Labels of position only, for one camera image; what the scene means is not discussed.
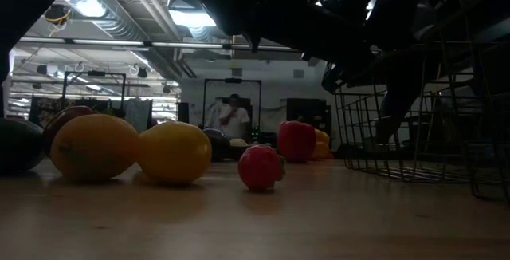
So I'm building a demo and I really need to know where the long horizontal tube light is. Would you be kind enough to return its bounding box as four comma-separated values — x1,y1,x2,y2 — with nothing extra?
18,36,304,53

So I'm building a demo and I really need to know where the black storage cabinet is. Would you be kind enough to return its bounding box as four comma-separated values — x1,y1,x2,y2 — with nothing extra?
285,97,332,137

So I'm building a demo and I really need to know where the colourful patchwork quilt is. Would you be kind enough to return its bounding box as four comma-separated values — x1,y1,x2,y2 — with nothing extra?
29,96,77,128

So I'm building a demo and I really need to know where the grey hanging cloth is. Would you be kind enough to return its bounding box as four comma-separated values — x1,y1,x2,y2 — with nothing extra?
123,99,154,134

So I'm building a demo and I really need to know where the yellow black ceiling cable reel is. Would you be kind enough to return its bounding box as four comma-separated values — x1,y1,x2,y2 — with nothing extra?
43,3,73,26

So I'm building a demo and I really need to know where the black metal rig frame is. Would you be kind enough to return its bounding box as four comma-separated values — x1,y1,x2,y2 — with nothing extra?
202,78,263,144
61,70,128,120

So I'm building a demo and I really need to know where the dark purple round fruit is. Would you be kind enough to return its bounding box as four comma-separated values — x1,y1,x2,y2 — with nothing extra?
202,128,232,162

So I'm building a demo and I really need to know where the red tomato green calyx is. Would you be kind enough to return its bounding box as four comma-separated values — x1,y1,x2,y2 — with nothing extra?
42,105,97,156

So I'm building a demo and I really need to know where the orange lemon-shaped fruit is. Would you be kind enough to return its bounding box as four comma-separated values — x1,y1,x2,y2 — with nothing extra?
49,113,141,184

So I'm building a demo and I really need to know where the red bell pepper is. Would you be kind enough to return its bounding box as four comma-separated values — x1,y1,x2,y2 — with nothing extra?
277,120,318,163

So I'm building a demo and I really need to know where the wide silver ventilation duct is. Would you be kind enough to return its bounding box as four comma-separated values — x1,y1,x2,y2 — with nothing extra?
59,0,149,42

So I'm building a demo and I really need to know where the orange persimmon green calyx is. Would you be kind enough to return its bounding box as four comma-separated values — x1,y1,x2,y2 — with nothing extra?
237,144,287,192

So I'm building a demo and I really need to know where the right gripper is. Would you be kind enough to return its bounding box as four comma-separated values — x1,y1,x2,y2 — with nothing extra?
366,0,428,146

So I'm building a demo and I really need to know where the black upright panel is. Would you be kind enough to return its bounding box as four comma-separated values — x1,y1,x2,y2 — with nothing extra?
178,101,190,124

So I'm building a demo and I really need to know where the dark green avocado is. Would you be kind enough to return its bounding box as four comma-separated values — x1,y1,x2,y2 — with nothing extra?
0,117,45,173

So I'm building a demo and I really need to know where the ceiling light panel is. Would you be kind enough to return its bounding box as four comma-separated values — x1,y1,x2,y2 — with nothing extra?
169,10,218,28

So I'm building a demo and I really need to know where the yellow bell pepper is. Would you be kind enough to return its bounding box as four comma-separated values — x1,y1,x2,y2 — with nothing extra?
313,128,332,160

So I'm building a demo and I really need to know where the yellow lemon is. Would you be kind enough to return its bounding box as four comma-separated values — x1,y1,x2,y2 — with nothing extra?
137,120,213,184

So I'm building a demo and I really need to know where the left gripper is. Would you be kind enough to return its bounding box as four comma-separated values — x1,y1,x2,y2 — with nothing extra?
234,0,379,94

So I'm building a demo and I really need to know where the person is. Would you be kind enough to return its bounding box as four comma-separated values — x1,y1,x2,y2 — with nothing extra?
218,93,252,140

